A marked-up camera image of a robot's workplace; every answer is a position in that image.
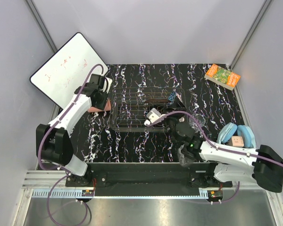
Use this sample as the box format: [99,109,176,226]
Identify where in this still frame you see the pink plastic cup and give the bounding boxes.
[88,98,111,113]

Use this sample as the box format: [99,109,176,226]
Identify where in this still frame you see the clear drinking glass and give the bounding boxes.
[189,113,206,132]

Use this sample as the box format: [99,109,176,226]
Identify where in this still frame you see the wire dish rack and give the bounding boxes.
[109,87,186,132]

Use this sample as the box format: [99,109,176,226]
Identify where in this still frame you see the blue orange patterned bowl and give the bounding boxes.
[168,91,177,104]

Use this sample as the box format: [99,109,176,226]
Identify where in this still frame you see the clear glass square plate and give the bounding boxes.
[177,145,195,168]

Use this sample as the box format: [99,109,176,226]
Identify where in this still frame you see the red floral plate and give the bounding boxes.
[144,98,171,104]

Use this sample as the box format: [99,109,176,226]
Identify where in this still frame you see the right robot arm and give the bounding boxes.
[166,117,283,193]

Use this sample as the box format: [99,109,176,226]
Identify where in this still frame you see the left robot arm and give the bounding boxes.
[36,74,113,186]

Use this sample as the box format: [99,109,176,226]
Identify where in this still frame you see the white whiteboard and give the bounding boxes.
[30,32,108,109]

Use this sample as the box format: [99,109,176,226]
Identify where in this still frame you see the light blue headphones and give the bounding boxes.
[217,122,256,148]

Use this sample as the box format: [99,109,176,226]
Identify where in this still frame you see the small pink white plug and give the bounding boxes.
[227,136,244,147]

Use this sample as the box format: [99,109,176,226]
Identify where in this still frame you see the orange green book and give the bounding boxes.
[204,64,241,90]

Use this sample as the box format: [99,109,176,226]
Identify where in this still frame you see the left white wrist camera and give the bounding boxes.
[102,77,113,93]

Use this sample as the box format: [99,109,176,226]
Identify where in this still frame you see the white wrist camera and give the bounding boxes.
[144,108,165,127]
[102,77,113,93]

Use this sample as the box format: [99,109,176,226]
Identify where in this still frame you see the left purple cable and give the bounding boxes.
[37,64,107,224]

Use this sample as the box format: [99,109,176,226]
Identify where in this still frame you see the purple cable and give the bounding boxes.
[37,64,107,224]
[153,110,283,205]

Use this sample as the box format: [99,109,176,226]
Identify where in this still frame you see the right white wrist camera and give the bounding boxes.
[144,108,165,127]

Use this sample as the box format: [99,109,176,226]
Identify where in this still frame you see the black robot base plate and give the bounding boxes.
[66,162,233,188]

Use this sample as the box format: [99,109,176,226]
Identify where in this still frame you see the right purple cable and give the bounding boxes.
[153,110,283,205]

